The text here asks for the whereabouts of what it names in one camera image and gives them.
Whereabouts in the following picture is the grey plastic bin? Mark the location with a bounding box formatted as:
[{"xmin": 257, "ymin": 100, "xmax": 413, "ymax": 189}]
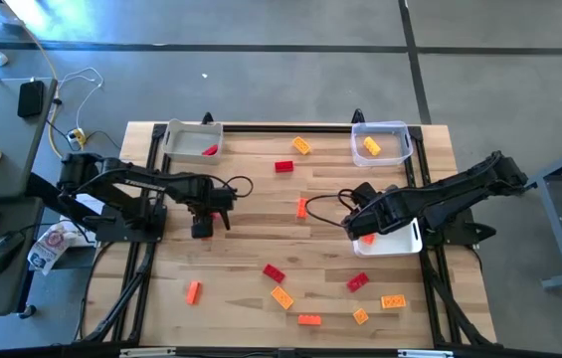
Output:
[{"xmin": 161, "ymin": 117, "xmax": 225, "ymax": 166}]

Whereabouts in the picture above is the crumpled white printed packet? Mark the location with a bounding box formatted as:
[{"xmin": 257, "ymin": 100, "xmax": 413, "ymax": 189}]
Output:
[{"xmin": 26, "ymin": 221, "xmax": 79, "ymax": 276}]

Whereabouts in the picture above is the black diagonal frame strut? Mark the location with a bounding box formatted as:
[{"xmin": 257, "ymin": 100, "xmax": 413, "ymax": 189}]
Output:
[
  {"xmin": 427, "ymin": 258, "xmax": 498, "ymax": 347},
  {"xmin": 81, "ymin": 242, "xmax": 155, "ymax": 344}
]

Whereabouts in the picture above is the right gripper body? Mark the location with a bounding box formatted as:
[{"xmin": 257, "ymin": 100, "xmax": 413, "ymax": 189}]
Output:
[{"xmin": 354, "ymin": 181, "xmax": 426, "ymax": 233}]

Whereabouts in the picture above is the black wide frame beam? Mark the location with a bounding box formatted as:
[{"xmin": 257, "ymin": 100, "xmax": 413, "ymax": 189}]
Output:
[{"xmin": 74, "ymin": 340, "xmax": 562, "ymax": 358}]

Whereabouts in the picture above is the white cable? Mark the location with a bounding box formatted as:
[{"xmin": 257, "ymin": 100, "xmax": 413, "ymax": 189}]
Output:
[{"xmin": 56, "ymin": 66, "xmax": 105, "ymax": 131}]

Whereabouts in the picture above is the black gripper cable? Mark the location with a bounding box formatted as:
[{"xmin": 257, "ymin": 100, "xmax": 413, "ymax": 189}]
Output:
[
  {"xmin": 218, "ymin": 174, "xmax": 255, "ymax": 200},
  {"xmin": 303, "ymin": 188, "xmax": 361, "ymax": 229}
]

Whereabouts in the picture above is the silver beam bracket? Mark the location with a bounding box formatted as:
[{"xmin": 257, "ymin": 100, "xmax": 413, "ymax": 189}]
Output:
[
  {"xmin": 119, "ymin": 347, "xmax": 178, "ymax": 358},
  {"xmin": 397, "ymin": 349, "xmax": 455, "ymax": 358}
]

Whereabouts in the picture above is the yellow cable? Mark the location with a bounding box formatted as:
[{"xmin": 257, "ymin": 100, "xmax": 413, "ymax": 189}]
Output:
[{"xmin": 1, "ymin": 0, "xmax": 66, "ymax": 159}]

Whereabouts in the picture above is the long yellow toy brick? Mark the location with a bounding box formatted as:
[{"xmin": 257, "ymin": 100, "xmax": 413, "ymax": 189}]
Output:
[
  {"xmin": 291, "ymin": 135, "xmax": 312, "ymax": 156},
  {"xmin": 270, "ymin": 285, "xmax": 295, "ymax": 311},
  {"xmin": 380, "ymin": 293, "xmax": 408, "ymax": 310},
  {"xmin": 362, "ymin": 135, "xmax": 382, "ymax": 157}
]

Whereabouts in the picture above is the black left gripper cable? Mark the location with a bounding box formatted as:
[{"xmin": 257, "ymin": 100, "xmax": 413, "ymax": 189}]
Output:
[{"xmin": 218, "ymin": 174, "xmax": 255, "ymax": 200}]

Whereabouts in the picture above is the white plastic bin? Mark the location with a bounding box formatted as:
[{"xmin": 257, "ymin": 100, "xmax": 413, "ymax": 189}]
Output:
[{"xmin": 351, "ymin": 217, "xmax": 425, "ymax": 259}]

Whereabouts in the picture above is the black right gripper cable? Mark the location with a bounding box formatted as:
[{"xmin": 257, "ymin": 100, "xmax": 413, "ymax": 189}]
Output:
[{"xmin": 303, "ymin": 188, "xmax": 361, "ymax": 229}]

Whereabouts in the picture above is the black computer mouse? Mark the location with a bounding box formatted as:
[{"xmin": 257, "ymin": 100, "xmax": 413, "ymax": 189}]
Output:
[{"xmin": 0, "ymin": 230, "xmax": 27, "ymax": 275}]

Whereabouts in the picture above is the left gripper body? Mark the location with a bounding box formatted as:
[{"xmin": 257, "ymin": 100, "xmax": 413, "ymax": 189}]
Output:
[{"xmin": 185, "ymin": 176, "xmax": 237, "ymax": 216}]

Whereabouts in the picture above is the black aluminium frame rail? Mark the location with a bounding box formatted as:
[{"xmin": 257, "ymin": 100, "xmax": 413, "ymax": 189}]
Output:
[
  {"xmin": 123, "ymin": 123, "xmax": 172, "ymax": 345},
  {"xmin": 407, "ymin": 123, "xmax": 464, "ymax": 347},
  {"xmin": 153, "ymin": 123, "xmax": 424, "ymax": 134}
]

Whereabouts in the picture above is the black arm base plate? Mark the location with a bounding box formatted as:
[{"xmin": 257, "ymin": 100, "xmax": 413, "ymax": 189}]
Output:
[
  {"xmin": 422, "ymin": 208, "xmax": 498, "ymax": 248},
  {"xmin": 84, "ymin": 201, "xmax": 168, "ymax": 244}
]

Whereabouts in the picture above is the clear plastic bin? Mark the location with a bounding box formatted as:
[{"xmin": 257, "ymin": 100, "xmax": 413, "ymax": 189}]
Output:
[{"xmin": 349, "ymin": 119, "xmax": 415, "ymax": 168}]

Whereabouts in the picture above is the white paper sheet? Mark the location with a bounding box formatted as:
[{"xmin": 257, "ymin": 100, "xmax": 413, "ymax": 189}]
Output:
[{"xmin": 74, "ymin": 192, "xmax": 105, "ymax": 220}]

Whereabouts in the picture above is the black box device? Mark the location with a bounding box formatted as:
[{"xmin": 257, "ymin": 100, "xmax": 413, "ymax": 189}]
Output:
[{"xmin": 16, "ymin": 80, "xmax": 47, "ymax": 119}]

